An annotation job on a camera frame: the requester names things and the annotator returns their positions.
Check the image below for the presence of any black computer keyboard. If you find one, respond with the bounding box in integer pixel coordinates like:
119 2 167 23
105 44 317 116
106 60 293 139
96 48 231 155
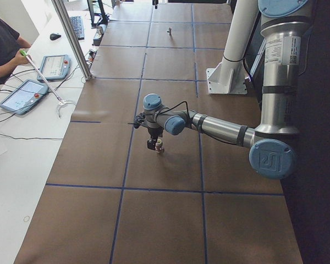
69 16 85 40

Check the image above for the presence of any black computer mouse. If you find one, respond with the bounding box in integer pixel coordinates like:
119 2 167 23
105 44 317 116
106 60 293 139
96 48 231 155
49 33 61 41

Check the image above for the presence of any near blue teach pendant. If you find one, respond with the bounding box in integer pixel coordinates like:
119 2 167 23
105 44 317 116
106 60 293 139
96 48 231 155
0 79 48 115

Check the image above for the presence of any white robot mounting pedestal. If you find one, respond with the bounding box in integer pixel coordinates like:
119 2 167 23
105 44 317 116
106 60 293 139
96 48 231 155
206 0 259 95

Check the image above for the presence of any black camera cable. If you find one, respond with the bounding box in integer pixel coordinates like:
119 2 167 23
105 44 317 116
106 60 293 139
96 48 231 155
157 101 190 119

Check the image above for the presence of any steel cylinder weight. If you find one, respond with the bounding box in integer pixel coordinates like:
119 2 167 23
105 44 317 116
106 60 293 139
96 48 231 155
96 24 106 35

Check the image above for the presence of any black monitor stand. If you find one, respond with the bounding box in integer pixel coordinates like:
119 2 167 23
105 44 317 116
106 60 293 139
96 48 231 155
87 0 109 28

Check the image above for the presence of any pink metal reacher rod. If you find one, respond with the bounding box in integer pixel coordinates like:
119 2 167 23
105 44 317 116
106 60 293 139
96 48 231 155
19 49 76 118

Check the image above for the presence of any seated person in black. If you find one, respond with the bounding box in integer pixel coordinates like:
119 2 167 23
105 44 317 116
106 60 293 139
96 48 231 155
0 18 31 84

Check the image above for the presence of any aluminium frame post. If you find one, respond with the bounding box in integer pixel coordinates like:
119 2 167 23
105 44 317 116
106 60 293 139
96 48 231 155
52 0 92 81

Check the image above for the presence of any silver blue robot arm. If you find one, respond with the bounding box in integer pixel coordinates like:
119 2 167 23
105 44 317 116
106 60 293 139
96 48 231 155
133 1 315 179

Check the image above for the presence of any blue teach pendant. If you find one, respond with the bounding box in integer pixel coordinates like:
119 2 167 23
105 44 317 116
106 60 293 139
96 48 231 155
40 54 70 81
0 79 48 115

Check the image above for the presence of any far blue teach pendant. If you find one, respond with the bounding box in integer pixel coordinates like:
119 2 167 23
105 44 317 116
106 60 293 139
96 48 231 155
40 54 70 81

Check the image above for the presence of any small chrome angle valve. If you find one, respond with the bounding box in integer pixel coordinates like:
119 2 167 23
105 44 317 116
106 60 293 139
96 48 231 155
167 27 172 36

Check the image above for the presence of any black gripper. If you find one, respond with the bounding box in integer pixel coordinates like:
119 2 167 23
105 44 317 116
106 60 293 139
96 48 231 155
147 128 163 150

